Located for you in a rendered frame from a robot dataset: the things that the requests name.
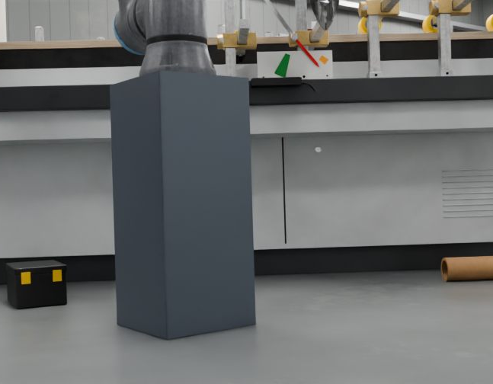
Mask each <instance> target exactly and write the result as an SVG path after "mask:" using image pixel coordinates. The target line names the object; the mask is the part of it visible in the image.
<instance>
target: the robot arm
mask: <svg viewBox="0 0 493 384"><path fill-rule="evenodd" d="M320 1H326V0H310V6H311V9H312V11H313V13H314V15H315V17H316V19H317V21H318V23H319V25H320V26H321V27H322V29H323V30H328V29H329V28H330V26H331V24H332V21H333V20H334V17H335V13H336V11H337V9H338V6H339V1H340V0H328V1H329V3H328V4H327V5H326V11H327V17H326V19H327V22H326V23H325V22H324V15H323V9H324V4H322V3H321V2H320ZM118 4H119V10H118V11H117V13H116V14H115V17H114V34H115V36H116V38H117V40H118V42H119V43H120V45H121V46H122V47H124V48H125V49H126V50H128V51H130V52H131V53H135V54H137V55H145V57H144V60H143V62H142V66H141V69H140V71H139V76H141V75H145V74H149V73H151V72H155V71H158V70H162V71H172V72H189V73H197V74H207V75H216V70H215V68H214V65H213V62H212V59H211V58H210V55H209V52H208V49H207V25H206V0H118Z"/></svg>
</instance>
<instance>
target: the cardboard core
mask: <svg viewBox="0 0 493 384"><path fill-rule="evenodd" d="M441 274H442V278H443V280H444V281H466V280H493V256H480V257H457V258H443V259H442V261H441Z"/></svg>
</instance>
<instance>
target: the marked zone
mask: <svg viewBox="0 0 493 384"><path fill-rule="evenodd" d="M289 61H290V55H289V54H287V53H285V55H284V57H283V58H282V60H281V62H280V64H279V66H278V67H277V69H276V71H275V73H274V74H276V75H279V76H282V77H286V74H287V68H288V64H289Z"/></svg>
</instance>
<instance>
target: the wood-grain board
mask: <svg viewBox="0 0 493 384"><path fill-rule="evenodd" d="M328 37H329V43H351V42H367V34H339V35H328ZM488 39H493V31H479V32H450V40H488ZM420 40H438V39H437V33H408V34H379V41H380V42H386V41H420ZM283 43H289V36H269V37H257V44H283ZM215 45H217V37H208V38H207V46H215ZM112 47H122V46H121V45H120V43H119V42H118V40H61V41H25V42H0V50H43V49H78V48H112Z"/></svg>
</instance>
